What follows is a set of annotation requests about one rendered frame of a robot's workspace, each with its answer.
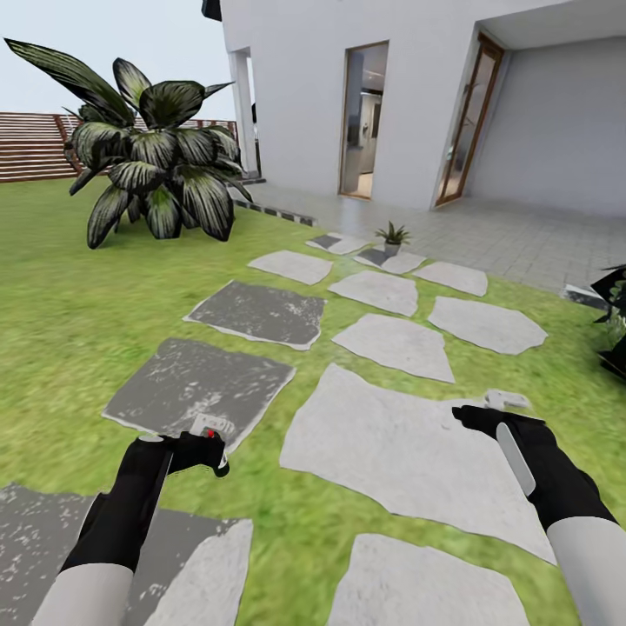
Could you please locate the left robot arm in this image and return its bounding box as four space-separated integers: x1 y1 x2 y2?
30 413 236 626

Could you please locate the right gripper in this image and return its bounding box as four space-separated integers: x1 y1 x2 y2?
451 404 501 437

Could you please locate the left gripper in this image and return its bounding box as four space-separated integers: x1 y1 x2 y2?
181 430 225 469

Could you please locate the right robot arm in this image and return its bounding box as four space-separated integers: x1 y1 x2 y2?
451 390 626 626

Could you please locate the insectifuge atomizer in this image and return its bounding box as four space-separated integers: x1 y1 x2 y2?
208 430 230 477

